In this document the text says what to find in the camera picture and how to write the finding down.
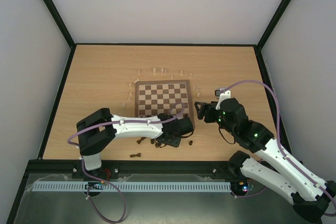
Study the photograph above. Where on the lying dark king piece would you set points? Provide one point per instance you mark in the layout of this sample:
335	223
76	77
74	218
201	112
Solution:
135	155

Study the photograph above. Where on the lying dark queen piece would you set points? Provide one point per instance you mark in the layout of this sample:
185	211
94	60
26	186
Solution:
141	140

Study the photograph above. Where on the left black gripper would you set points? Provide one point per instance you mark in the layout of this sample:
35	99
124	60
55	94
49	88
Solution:
175	144

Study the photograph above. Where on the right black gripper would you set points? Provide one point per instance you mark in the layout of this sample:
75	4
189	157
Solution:
207	112

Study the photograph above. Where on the wooden chess board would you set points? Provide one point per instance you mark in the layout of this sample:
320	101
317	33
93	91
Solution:
163	96

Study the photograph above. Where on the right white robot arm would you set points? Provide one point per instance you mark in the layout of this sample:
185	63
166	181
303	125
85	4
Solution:
308	194

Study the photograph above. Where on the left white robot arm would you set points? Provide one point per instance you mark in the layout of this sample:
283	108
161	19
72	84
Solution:
97	130

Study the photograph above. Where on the black metal frame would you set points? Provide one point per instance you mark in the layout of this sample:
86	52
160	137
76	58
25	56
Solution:
34	55

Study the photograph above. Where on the white slotted cable duct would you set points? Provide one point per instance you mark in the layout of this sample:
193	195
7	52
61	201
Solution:
134	187

